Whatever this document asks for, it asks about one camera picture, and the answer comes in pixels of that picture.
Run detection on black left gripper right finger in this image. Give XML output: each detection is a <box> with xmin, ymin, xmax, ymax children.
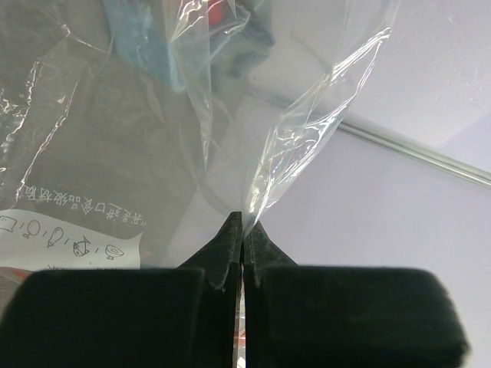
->
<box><xmin>242</xmin><ymin>225</ymin><xmax>470</xmax><ymax>367</ymax></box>

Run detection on blue plastic basket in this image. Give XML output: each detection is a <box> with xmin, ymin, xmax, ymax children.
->
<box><xmin>103</xmin><ymin>1</ymin><xmax>186</xmax><ymax>93</ymax></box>

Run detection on red strawberry cluster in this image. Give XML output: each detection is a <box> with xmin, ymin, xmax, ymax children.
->
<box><xmin>207</xmin><ymin>0</ymin><xmax>224</xmax><ymax>27</ymax></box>

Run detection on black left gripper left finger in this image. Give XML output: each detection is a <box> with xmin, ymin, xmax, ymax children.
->
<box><xmin>1</xmin><ymin>212</ymin><xmax>242</xmax><ymax>367</ymax></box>

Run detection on clear zip top bag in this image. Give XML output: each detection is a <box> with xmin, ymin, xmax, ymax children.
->
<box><xmin>0</xmin><ymin>0</ymin><xmax>402</xmax><ymax>368</ymax></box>

